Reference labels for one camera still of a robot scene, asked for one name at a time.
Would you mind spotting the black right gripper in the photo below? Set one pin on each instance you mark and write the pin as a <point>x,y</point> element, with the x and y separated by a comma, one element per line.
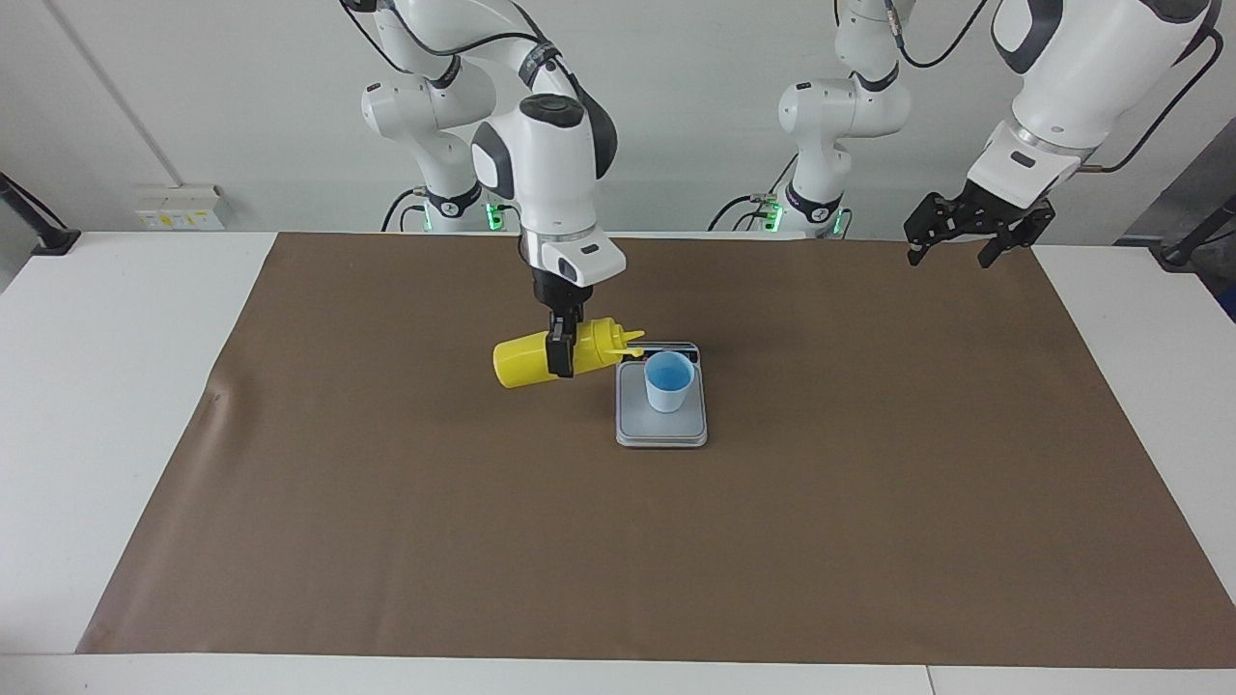
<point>558,291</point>

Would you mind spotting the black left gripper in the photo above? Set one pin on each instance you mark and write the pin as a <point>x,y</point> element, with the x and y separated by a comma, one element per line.
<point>980,214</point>

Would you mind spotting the yellow squeeze bottle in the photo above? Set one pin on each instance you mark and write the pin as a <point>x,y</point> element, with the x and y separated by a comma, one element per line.
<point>521,359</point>

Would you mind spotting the light blue plastic cup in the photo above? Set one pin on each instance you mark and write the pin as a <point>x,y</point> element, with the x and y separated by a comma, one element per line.
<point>668,391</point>

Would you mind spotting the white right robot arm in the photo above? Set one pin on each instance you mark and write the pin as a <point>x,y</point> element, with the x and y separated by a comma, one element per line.
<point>541,164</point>

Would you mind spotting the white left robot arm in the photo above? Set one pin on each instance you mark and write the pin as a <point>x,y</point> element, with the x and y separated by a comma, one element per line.
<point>1081,68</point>

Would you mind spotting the silver digital kitchen scale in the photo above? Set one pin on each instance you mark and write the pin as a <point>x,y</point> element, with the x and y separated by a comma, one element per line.
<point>661,430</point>

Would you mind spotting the brown paper table mat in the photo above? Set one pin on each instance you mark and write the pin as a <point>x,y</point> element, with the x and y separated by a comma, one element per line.
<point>618,550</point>

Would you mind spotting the dark grey panel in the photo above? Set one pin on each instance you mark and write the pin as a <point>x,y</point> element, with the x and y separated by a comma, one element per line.
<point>1178,188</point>

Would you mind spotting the black clamp stand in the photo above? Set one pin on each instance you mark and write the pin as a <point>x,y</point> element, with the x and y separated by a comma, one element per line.
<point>1193,243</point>
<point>48,236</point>

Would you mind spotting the blue object at table edge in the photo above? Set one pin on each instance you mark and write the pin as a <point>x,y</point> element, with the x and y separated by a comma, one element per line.
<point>1229,305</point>

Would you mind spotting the white wall socket box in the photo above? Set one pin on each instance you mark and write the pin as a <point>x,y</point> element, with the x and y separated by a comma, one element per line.
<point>183,212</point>

